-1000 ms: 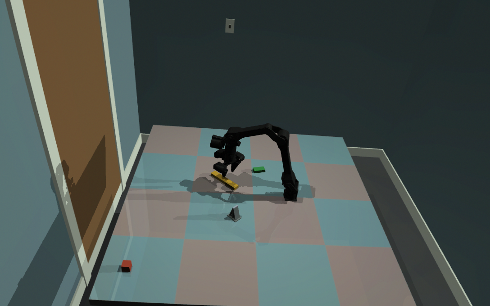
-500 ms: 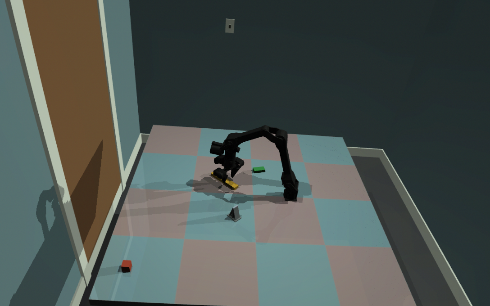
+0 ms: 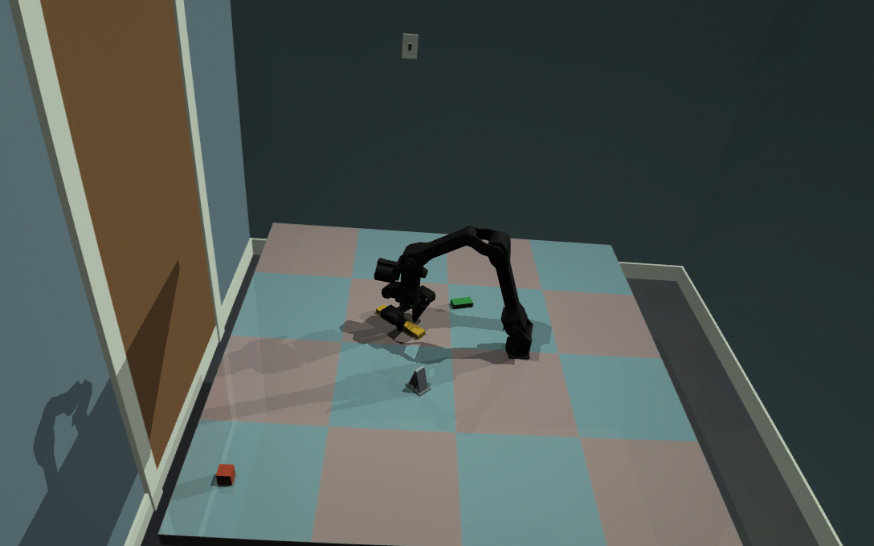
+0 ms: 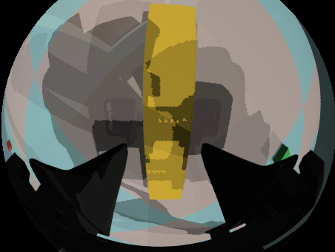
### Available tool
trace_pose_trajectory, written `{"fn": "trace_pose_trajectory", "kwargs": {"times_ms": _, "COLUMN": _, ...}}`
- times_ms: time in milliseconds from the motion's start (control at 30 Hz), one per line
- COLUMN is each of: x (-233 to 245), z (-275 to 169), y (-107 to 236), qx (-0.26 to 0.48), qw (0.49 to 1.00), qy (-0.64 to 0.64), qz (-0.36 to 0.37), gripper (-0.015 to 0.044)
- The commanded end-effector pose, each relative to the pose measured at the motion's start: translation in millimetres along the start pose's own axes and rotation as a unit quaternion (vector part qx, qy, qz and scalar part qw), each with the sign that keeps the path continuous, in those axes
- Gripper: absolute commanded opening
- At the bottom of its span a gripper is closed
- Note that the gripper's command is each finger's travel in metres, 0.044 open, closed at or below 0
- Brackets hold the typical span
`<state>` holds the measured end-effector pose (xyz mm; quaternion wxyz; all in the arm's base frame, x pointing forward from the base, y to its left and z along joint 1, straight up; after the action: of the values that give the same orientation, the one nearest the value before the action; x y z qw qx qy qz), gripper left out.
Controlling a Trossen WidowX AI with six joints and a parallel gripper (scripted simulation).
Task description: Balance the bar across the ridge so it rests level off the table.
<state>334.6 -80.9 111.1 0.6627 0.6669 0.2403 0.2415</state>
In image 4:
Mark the orange-red cube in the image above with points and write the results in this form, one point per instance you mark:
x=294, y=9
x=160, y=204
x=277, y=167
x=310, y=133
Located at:
x=9, y=145

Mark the yellow bar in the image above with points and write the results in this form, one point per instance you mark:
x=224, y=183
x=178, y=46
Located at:
x=168, y=96

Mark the green rectangular bar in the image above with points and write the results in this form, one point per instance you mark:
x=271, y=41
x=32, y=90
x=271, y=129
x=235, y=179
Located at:
x=282, y=154

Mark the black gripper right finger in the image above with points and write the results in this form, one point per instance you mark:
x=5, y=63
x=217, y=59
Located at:
x=240, y=185

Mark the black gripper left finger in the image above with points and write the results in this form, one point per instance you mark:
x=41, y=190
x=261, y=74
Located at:
x=91, y=188

